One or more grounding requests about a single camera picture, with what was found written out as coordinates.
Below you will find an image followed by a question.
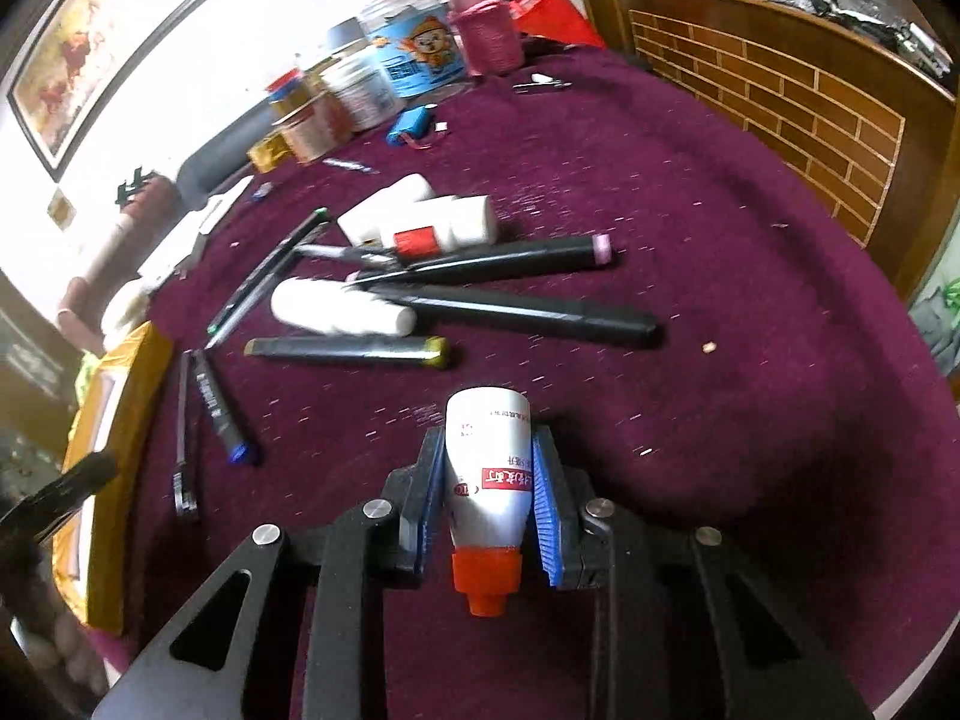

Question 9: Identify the brown label can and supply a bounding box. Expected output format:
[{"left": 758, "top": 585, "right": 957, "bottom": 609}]
[{"left": 274, "top": 94, "right": 353, "bottom": 164}]

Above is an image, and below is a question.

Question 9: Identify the large white pill bottle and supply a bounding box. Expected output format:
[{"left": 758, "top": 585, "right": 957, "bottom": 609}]
[{"left": 270, "top": 277, "right": 418, "bottom": 338}]

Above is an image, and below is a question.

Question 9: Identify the gold cardboard box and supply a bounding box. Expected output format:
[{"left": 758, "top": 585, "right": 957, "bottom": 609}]
[{"left": 52, "top": 321, "right": 175, "bottom": 635}]

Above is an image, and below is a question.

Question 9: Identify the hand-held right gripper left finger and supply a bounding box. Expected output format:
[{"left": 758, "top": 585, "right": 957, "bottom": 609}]
[{"left": 90, "top": 426, "right": 451, "bottom": 720}]

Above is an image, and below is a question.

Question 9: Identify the framed wall painting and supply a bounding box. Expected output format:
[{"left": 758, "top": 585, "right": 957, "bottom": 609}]
[{"left": 6, "top": 0, "right": 284, "bottom": 182}]

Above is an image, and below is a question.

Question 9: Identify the black clip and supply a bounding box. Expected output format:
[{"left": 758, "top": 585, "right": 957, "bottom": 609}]
[{"left": 116, "top": 166, "right": 155, "bottom": 203}]

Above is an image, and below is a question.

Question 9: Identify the thin black pen green tip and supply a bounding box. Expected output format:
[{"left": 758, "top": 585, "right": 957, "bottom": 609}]
[{"left": 206, "top": 207, "right": 332, "bottom": 338}]

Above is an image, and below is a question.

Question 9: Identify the white bottle orange cap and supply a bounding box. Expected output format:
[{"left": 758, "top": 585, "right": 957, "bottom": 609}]
[{"left": 444, "top": 387, "right": 535, "bottom": 618}]

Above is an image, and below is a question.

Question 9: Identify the black marker blue cap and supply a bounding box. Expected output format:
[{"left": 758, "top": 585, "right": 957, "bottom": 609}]
[{"left": 191, "top": 349, "right": 263, "bottom": 466}]

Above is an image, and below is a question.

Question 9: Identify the clear jar red lid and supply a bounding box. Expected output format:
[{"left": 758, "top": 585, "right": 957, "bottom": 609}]
[{"left": 343, "top": 0, "right": 467, "bottom": 100}]

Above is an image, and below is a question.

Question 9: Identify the grey green cloth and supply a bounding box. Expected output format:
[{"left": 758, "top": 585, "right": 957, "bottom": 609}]
[{"left": 907, "top": 270, "right": 960, "bottom": 383}]

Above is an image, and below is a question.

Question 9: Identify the white bottle red label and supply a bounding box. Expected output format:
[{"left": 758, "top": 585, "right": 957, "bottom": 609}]
[{"left": 379, "top": 195, "right": 497, "bottom": 260}]

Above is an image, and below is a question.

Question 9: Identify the small white pill bottle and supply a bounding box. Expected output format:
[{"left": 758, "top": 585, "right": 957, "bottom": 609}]
[{"left": 336, "top": 173, "right": 437, "bottom": 248}]

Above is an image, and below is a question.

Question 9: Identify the white plastic jar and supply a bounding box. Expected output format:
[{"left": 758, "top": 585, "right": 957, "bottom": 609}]
[{"left": 322, "top": 45, "right": 406, "bottom": 132}]

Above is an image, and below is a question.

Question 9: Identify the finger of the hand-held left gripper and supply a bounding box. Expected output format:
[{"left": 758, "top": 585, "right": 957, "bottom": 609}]
[{"left": 0, "top": 452, "right": 121, "bottom": 541}]

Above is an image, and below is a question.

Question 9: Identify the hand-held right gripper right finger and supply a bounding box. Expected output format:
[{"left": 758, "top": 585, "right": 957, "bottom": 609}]
[{"left": 529, "top": 424, "right": 875, "bottom": 720}]

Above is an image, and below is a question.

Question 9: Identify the pale blue container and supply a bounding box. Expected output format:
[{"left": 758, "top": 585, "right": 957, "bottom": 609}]
[{"left": 326, "top": 17, "right": 370, "bottom": 55}]

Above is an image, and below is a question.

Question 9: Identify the long black marker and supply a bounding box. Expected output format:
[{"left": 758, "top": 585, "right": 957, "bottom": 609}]
[{"left": 366, "top": 283, "right": 662, "bottom": 350}]

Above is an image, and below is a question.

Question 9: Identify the person's left hand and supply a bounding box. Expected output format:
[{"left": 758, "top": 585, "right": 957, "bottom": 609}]
[{"left": 15, "top": 600, "right": 107, "bottom": 715}]

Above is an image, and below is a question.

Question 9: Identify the red box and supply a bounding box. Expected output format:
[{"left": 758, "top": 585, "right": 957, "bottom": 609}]
[{"left": 510, "top": 0, "right": 607, "bottom": 52}]

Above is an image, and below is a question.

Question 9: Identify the pink bottle knit sleeve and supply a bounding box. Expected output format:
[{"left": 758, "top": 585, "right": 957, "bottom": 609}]
[{"left": 447, "top": 0, "right": 524, "bottom": 77}]

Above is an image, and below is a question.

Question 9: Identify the black silver pen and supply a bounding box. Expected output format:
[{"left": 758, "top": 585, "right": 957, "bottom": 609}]
[{"left": 296, "top": 242, "right": 406, "bottom": 271}]

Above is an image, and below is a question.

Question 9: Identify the black marker olive green cap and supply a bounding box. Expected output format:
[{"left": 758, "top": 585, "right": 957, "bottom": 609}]
[{"left": 244, "top": 335, "right": 451, "bottom": 370}]

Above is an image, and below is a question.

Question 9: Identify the wooden brick pattern counter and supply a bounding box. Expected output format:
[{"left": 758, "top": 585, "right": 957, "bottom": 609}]
[{"left": 566, "top": 0, "right": 960, "bottom": 301}]

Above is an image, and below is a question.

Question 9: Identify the black marker pink cap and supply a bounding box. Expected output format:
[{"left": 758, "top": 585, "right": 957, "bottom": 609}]
[{"left": 345, "top": 234, "right": 616, "bottom": 290}]

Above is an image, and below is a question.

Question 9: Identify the glass jar red lid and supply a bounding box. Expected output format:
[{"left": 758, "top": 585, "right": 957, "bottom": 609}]
[{"left": 266, "top": 67, "right": 312, "bottom": 117}]

